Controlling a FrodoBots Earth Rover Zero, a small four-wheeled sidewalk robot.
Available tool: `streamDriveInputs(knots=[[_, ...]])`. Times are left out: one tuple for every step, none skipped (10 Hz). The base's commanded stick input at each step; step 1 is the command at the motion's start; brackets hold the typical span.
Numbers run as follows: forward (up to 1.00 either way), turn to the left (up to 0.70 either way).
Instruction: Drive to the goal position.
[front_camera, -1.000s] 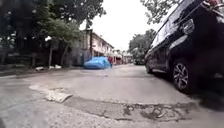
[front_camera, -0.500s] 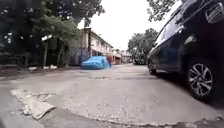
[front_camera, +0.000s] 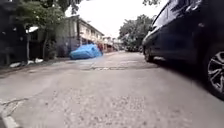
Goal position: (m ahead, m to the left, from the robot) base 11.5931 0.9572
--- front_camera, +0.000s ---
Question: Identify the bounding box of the distant row of buildings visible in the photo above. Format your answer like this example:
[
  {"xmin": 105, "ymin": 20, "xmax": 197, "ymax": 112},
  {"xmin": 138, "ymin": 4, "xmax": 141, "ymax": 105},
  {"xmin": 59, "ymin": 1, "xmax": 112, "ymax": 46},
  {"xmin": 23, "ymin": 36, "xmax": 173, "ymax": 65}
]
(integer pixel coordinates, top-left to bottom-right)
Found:
[{"xmin": 101, "ymin": 35, "xmax": 125, "ymax": 53}]

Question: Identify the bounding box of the blue tarp covered vehicle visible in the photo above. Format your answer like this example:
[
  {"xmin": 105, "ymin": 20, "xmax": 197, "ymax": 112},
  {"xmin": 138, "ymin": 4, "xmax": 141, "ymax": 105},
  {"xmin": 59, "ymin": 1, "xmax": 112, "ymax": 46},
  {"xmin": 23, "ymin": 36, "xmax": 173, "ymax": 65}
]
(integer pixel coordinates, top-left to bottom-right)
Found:
[{"xmin": 69, "ymin": 43, "xmax": 103, "ymax": 61}]

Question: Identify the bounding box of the grey concrete road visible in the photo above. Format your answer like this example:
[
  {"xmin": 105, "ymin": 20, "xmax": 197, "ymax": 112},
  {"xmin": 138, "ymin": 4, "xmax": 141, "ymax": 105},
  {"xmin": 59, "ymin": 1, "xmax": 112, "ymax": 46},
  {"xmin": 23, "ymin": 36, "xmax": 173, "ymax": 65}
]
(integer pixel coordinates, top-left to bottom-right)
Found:
[{"xmin": 0, "ymin": 50, "xmax": 224, "ymax": 128}]

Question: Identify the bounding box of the dark green tree cluster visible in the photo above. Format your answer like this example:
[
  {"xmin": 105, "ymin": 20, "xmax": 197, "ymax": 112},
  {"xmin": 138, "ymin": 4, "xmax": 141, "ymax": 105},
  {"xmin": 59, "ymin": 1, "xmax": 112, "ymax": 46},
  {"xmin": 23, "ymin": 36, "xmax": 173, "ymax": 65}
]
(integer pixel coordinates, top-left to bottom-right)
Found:
[{"xmin": 118, "ymin": 13, "xmax": 155, "ymax": 53}]

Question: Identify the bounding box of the grey two-storey building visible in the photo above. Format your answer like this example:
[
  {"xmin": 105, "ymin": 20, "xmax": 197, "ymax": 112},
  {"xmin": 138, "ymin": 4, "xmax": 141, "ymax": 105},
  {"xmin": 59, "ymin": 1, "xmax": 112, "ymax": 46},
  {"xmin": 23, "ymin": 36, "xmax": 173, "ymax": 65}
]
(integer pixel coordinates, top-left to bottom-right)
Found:
[{"xmin": 54, "ymin": 15, "xmax": 105, "ymax": 58}]

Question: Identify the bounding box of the dark blue car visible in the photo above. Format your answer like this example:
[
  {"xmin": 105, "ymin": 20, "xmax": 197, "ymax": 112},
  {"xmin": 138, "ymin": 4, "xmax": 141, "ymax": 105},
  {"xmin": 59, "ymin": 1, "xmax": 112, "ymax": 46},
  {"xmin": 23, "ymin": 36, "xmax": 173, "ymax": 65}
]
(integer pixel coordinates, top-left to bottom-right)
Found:
[{"xmin": 141, "ymin": 0, "xmax": 224, "ymax": 101}]

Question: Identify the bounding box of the green leafy tree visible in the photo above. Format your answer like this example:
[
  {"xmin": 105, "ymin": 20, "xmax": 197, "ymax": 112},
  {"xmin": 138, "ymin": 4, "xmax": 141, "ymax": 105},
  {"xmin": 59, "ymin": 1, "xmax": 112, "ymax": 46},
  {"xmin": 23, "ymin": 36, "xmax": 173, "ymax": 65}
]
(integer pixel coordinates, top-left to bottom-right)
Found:
[{"xmin": 15, "ymin": 0, "xmax": 83, "ymax": 61}]

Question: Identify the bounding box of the dark fence wall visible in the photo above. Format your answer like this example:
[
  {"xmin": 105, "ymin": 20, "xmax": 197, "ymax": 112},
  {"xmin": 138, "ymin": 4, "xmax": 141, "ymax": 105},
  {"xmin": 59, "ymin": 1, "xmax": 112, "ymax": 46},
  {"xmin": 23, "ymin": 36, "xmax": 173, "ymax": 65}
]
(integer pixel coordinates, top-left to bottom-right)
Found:
[{"xmin": 0, "ymin": 0, "xmax": 44, "ymax": 67}]

